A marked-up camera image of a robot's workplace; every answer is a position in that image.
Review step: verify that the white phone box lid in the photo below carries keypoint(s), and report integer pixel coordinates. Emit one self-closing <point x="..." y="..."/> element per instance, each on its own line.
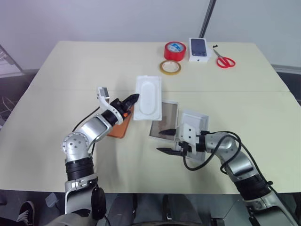
<point x="196" y="121"/>

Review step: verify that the orange phone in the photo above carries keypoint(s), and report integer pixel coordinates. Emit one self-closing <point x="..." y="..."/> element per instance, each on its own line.
<point x="121" y="128"/>

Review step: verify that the printed white phone box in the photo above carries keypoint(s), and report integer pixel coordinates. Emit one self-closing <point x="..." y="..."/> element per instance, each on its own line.
<point x="198" y="50"/>

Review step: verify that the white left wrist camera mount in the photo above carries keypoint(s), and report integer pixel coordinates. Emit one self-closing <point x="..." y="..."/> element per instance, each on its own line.
<point x="104" y="94"/>

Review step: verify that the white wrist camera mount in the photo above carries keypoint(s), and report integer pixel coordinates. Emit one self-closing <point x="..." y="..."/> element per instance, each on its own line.
<point x="188" y="135"/>
<point x="104" y="94"/>

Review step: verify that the red tape roll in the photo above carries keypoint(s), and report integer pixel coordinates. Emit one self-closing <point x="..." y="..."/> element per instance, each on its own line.
<point x="174" y="50"/>

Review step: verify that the grey metal pole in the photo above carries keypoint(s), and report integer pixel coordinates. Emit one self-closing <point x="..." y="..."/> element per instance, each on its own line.
<point x="207" y="18"/>

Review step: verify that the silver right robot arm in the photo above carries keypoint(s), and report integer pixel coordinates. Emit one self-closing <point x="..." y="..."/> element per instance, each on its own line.
<point x="237" y="164"/>

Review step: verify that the yellow tape roll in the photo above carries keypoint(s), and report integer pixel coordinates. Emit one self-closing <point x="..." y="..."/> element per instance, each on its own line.
<point x="162" y="68"/>

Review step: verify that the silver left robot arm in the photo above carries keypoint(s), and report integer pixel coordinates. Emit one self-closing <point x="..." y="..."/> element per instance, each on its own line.
<point x="91" y="128"/>

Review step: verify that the black and white shoe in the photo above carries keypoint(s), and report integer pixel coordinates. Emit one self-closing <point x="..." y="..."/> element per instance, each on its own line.
<point x="26" y="212"/>

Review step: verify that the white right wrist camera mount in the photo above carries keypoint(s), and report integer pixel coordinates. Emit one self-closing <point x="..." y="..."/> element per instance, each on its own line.
<point x="188" y="135"/>

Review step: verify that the white phone box base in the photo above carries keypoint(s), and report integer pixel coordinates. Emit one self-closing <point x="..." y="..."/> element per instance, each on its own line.
<point x="164" y="120"/>

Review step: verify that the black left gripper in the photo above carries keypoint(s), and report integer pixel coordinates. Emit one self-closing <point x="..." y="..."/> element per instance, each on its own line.
<point x="118" y="106"/>

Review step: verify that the white moulded box insert tray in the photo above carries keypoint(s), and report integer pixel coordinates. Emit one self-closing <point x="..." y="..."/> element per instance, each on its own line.
<point x="148" y="99"/>

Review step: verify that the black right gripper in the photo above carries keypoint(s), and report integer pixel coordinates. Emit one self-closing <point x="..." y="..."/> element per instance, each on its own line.
<point x="184" y="147"/>

